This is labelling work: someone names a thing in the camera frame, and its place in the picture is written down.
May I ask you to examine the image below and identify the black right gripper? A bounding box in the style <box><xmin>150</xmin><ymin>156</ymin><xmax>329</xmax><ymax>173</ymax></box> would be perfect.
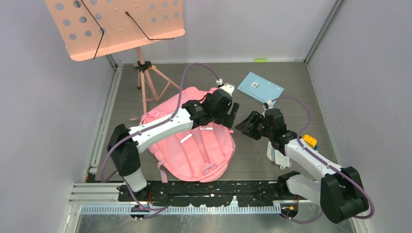
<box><xmin>235</xmin><ymin>111</ymin><xmax>274</xmax><ymax>141</ymax></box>

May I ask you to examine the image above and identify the pink student backpack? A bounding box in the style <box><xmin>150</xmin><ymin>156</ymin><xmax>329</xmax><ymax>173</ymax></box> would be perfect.
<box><xmin>130</xmin><ymin>86</ymin><xmax>236</xmax><ymax>184</ymax></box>

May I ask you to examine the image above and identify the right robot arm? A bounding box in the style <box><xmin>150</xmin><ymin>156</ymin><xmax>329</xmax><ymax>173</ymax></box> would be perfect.
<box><xmin>235</xmin><ymin>108</ymin><xmax>372</xmax><ymax>223</ymax></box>

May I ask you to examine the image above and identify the white packaged toothbrush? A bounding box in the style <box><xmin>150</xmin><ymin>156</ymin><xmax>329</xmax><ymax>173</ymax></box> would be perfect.
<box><xmin>266</xmin><ymin>141</ymin><xmax>292</xmax><ymax>170</ymax></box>

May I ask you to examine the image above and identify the light blue thin notebook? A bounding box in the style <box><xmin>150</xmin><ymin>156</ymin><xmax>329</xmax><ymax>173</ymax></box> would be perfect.
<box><xmin>237</xmin><ymin>72</ymin><xmax>284</xmax><ymax>103</ymax></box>

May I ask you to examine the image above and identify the colourful toy train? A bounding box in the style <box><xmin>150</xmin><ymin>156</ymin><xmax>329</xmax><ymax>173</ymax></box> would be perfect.
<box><xmin>302</xmin><ymin>134</ymin><xmax>318</xmax><ymax>150</ymax></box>

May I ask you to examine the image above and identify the green tape strip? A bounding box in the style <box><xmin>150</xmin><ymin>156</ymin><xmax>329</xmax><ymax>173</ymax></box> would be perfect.
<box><xmin>254</xmin><ymin>58</ymin><xmax>268</xmax><ymax>63</ymax></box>

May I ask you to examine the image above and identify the pink music stand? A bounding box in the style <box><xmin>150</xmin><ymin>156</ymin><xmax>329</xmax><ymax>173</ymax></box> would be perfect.
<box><xmin>46</xmin><ymin>0</ymin><xmax>185</xmax><ymax>112</ymax></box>

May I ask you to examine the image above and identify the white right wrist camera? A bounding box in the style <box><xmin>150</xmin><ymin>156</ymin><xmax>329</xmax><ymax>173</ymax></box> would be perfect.
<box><xmin>263</xmin><ymin>100</ymin><xmax>273</xmax><ymax>111</ymax></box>

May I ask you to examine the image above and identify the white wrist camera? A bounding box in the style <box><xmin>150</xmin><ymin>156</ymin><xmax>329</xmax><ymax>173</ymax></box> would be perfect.
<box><xmin>216</xmin><ymin>79</ymin><xmax>236</xmax><ymax>97</ymax></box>
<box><xmin>263</xmin><ymin>100</ymin><xmax>273</xmax><ymax>111</ymax></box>

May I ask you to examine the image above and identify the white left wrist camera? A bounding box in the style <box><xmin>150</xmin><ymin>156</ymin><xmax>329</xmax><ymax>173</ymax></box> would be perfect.
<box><xmin>216</xmin><ymin>79</ymin><xmax>236</xmax><ymax>97</ymax></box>

